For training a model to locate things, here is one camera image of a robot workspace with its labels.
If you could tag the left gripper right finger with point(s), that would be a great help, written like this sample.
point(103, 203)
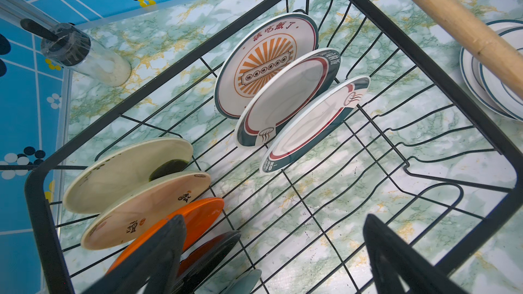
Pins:
point(393, 262)

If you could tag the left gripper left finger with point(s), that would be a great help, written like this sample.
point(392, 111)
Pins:
point(130, 275)

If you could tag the black wire dish rack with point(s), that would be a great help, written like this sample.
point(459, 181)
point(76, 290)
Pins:
point(419, 153)

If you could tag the white plate teal flower emblem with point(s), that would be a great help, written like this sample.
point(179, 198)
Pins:
point(469, 67)

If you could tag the black small plate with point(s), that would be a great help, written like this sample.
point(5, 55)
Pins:
point(202, 261)

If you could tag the beige small plate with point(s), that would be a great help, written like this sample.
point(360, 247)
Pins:
point(132, 215)

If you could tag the orange small plate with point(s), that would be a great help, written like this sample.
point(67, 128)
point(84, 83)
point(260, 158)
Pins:
point(198, 215)

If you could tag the grey-green small plate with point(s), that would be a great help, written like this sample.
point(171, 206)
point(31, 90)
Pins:
point(244, 284)

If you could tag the cream small plate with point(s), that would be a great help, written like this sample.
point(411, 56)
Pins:
point(114, 176)

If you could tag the white plate red green band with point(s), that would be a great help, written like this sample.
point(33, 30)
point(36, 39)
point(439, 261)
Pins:
point(313, 123)

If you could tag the white plate red rim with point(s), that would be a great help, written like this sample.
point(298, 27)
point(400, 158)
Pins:
point(285, 95)

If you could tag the clear jar black lid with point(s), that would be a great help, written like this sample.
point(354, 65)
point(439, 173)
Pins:
point(72, 48)

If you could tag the white plate orange sunburst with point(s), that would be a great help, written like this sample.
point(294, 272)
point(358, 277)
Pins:
point(261, 55)

